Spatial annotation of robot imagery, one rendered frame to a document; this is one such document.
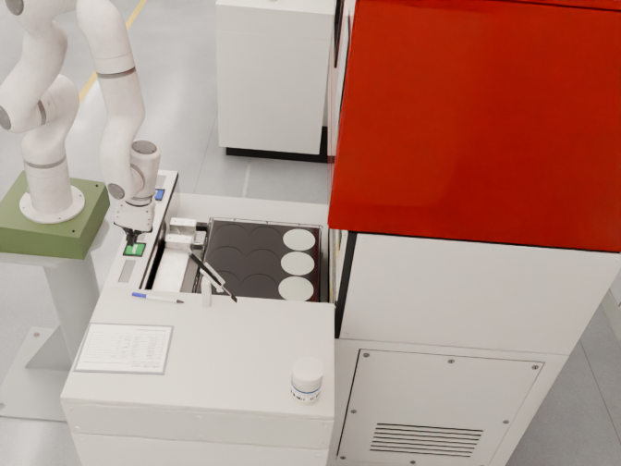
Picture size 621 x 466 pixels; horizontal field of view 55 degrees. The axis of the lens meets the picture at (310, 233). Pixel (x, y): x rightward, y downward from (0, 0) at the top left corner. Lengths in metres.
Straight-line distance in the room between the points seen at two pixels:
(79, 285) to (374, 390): 1.06
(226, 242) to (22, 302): 1.43
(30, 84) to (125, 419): 0.87
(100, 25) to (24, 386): 1.71
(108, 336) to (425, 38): 1.01
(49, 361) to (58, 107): 1.25
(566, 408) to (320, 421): 1.65
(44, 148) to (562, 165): 1.37
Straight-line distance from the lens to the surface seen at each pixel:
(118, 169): 1.49
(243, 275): 1.78
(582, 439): 2.84
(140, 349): 1.54
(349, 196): 1.39
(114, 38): 1.45
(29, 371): 2.80
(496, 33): 1.23
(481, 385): 1.97
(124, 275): 1.73
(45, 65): 1.68
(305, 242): 1.90
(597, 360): 3.15
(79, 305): 2.28
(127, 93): 1.48
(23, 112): 1.76
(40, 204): 2.01
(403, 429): 2.16
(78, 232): 1.96
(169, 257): 1.88
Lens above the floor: 2.17
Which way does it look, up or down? 41 degrees down
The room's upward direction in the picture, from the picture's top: 6 degrees clockwise
